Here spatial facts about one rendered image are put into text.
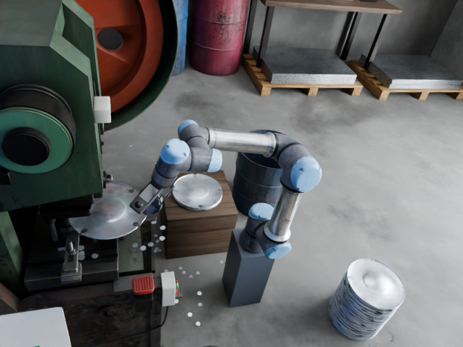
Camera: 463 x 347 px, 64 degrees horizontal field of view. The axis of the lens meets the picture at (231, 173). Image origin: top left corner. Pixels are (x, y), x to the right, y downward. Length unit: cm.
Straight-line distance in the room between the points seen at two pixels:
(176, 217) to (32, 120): 128
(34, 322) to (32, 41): 98
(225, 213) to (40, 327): 104
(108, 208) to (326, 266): 148
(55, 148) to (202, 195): 132
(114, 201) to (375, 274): 135
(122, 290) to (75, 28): 87
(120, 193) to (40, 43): 78
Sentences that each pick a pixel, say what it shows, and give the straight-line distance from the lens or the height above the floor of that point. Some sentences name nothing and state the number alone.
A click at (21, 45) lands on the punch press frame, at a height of 150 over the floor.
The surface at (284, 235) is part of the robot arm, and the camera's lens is 157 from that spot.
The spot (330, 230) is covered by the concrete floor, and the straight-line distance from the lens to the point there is 268.
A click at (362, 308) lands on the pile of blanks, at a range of 203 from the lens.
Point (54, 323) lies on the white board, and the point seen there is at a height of 51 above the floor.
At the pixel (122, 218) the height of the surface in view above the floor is 78.
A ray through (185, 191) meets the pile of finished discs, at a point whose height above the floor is 37.
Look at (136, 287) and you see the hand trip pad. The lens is 129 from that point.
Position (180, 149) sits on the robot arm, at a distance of 107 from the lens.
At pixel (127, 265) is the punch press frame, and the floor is 65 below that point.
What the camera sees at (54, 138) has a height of 134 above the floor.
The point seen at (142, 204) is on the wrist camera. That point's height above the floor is 100.
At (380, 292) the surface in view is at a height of 34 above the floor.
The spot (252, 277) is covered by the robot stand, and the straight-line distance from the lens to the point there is 194.
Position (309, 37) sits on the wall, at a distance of 519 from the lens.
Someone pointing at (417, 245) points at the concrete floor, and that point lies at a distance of 291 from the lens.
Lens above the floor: 185
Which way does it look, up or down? 40 degrees down
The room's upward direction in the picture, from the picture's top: 10 degrees clockwise
